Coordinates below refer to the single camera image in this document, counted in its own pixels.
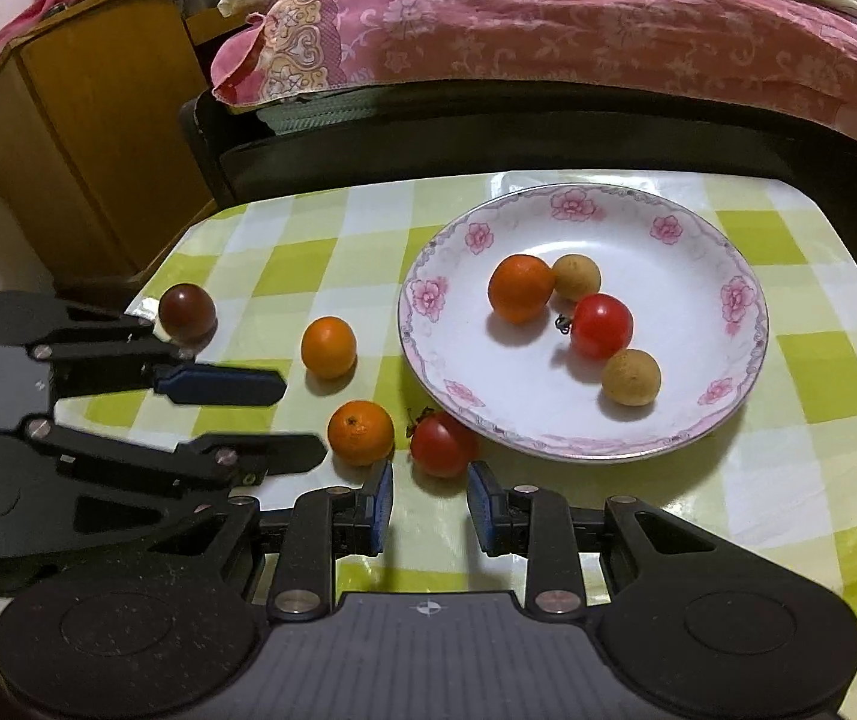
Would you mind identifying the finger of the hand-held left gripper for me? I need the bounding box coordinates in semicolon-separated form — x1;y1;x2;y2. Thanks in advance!
27;300;288;407
23;414;329;541

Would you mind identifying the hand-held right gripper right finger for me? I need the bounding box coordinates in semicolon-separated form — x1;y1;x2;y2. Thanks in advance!
467;460;715;620

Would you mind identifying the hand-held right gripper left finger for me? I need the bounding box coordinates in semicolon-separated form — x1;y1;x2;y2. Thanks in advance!
149;461;398;623

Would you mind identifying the red cherry tomato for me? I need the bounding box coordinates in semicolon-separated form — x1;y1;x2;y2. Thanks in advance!
554;292;635;362
405;408;481;480

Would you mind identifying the dark purple cherry tomato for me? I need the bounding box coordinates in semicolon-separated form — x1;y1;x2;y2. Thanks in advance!
157;283;218;347

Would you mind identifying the white floral plate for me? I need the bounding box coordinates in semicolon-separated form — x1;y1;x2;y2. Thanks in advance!
397;182;771;464

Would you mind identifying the small orange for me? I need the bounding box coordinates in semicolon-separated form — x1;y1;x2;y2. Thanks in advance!
488;254;557;326
326;400;397;467
300;316;359;381

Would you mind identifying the green checked tablecloth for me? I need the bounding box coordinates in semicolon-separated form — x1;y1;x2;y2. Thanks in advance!
53;169;857;691

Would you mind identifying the tan longan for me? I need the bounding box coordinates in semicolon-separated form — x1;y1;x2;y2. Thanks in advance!
552;253;603;302
600;349;662;408

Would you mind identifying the wooden bedside cabinet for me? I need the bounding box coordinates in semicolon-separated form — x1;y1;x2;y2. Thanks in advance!
0;0;303;282

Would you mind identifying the striped mattress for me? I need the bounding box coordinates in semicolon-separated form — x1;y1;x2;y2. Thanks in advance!
252;92;377;134

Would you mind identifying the pink floral quilt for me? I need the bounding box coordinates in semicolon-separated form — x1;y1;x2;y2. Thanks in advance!
209;0;857;160

